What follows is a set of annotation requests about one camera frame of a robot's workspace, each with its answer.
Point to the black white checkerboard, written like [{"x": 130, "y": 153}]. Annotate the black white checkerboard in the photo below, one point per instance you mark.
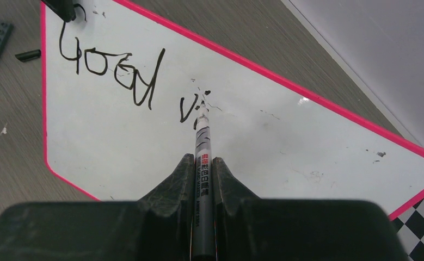
[{"x": 410, "y": 230}]

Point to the pink framed whiteboard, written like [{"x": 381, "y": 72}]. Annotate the pink framed whiteboard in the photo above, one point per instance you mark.
[{"x": 121, "y": 86}]

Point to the black whiteboard marker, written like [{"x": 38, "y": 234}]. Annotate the black whiteboard marker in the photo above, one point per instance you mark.
[{"x": 203, "y": 244}]

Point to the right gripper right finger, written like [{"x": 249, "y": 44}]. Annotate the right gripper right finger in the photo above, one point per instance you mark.
[{"x": 254, "y": 228}]

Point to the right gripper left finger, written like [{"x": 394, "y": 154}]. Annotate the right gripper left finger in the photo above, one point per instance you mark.
[{"x": 155, "y": 227}]

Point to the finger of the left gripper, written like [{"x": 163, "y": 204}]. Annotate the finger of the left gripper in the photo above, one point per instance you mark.
[{"x": 63, "y": 8}]

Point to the black marker cap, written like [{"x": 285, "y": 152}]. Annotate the black marker cap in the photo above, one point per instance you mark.
[{"x": 28, "y": 56}]

